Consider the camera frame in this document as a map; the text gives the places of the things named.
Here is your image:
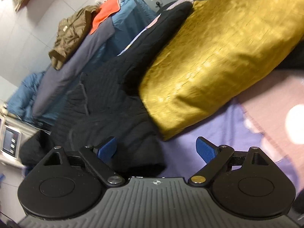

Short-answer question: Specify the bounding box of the black quilted jacket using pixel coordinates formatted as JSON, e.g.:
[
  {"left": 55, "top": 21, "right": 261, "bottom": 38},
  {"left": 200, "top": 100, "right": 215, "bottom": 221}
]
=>
[{"left": 20, "top": 2, "right": 193, "bottom": 178}]

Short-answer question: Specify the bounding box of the grey blue blanket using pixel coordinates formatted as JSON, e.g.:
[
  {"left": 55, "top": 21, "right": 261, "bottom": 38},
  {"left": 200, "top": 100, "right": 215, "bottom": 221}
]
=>
[{"left": 32, "top": 17, "right": 115, "bottom": 118}]

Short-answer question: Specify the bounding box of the white appliance with display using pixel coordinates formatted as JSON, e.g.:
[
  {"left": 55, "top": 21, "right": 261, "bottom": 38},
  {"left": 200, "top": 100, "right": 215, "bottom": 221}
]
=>
[{"left": 1, "top": 116, "right": 22, "bottom": 162}]

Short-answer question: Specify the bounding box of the gold satin pillow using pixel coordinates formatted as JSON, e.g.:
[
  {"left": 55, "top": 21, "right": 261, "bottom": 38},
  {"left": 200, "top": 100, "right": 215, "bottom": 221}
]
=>
[{"left": 139, "top": 0, "right": 304, "bottom": 142}]

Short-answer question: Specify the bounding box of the olive brown jacket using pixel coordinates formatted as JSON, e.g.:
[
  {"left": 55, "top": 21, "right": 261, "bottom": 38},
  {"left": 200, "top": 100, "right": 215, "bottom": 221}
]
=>
[{"left": 48, "top": 5, "right": 100, "bottom": 70}]

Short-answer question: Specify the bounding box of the blue quilted bed cover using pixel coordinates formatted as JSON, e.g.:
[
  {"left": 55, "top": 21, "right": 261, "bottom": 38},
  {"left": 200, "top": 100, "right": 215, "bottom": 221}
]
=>
[{"left": 6, "top": 0, "right": 156, "bottom": 127}]

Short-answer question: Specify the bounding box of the orange cloth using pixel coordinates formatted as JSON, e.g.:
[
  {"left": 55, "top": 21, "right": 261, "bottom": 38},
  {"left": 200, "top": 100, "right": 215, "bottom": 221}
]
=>
[{"left": 89, "top": 0, "right": 121, "bottom": 35}]

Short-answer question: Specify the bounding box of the wall socket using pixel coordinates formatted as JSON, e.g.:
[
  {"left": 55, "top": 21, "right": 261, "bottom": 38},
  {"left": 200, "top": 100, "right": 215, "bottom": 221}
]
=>
[{"left": 151, "top": 0, "right": 163, "bottom": 8}]

